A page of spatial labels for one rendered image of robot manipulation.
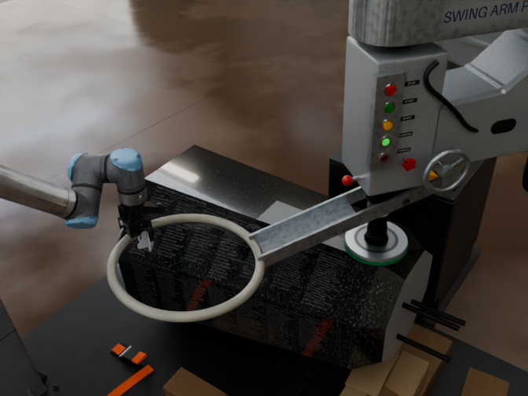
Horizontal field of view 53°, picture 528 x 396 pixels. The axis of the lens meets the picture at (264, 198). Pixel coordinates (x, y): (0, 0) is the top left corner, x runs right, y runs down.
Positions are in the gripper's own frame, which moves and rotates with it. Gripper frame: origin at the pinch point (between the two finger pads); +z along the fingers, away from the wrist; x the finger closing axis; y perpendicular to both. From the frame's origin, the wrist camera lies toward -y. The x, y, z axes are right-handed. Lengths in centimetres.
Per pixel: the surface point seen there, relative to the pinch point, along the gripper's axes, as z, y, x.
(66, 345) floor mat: 86, 21, -58
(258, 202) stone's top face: 2.6, -47.4, 6.4
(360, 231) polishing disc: -2, -57, 48
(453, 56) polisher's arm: -48, -116, 41
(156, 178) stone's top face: 4.4, -29.8, -38.2
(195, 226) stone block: 11.8, -26.6, -8.5
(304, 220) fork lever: -11, -38, 38
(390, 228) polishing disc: -2, -66, 55
